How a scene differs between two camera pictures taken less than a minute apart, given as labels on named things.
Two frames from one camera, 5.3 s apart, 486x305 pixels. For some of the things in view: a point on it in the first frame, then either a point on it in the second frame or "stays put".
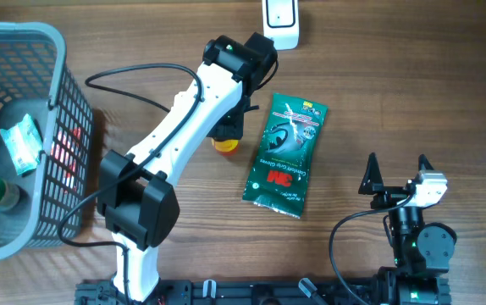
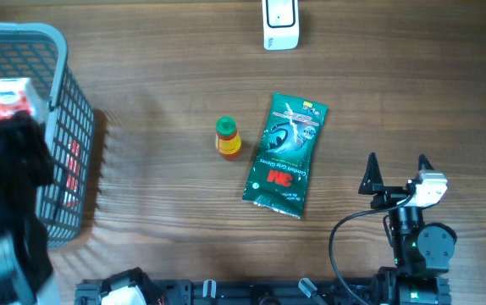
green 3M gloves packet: [285, 156] stays put
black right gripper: [372, 183] stays put
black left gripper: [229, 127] to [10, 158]
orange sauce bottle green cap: [227, 147] stays put
